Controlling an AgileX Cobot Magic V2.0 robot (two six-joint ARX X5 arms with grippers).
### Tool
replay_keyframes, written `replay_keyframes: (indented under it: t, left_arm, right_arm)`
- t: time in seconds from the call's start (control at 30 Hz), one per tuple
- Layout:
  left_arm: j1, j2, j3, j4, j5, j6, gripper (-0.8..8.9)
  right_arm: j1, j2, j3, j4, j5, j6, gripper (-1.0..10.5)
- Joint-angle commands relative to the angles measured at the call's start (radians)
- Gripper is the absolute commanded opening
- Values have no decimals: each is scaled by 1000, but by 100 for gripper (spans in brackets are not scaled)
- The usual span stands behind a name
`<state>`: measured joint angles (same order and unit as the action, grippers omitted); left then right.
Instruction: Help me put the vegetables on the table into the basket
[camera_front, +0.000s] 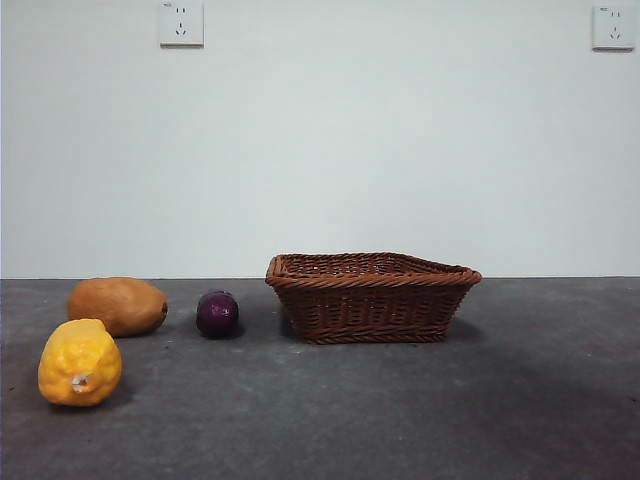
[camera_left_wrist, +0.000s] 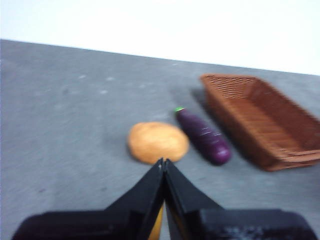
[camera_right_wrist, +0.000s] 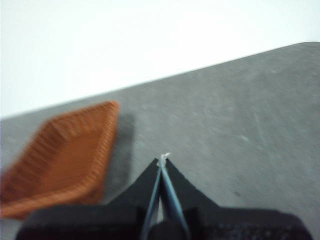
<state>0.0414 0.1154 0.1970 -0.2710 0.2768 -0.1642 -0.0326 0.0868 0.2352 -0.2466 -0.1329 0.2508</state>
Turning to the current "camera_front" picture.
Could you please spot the brown potato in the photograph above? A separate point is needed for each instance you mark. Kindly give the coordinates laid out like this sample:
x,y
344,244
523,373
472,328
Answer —
x,y
117,306

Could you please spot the brown wicker basket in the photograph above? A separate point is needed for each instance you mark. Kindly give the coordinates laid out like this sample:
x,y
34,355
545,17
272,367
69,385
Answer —
x,y
370,310

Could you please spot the white wall socket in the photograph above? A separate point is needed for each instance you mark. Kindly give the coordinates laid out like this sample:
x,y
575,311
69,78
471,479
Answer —
x,y
613,29
182,25

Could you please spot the yellow corn cob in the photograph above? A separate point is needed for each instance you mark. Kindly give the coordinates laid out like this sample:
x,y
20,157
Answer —
x,y
75,360

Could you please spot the purple eggplant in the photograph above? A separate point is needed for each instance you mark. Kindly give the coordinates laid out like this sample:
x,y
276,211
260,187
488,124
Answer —
x,y
216,315

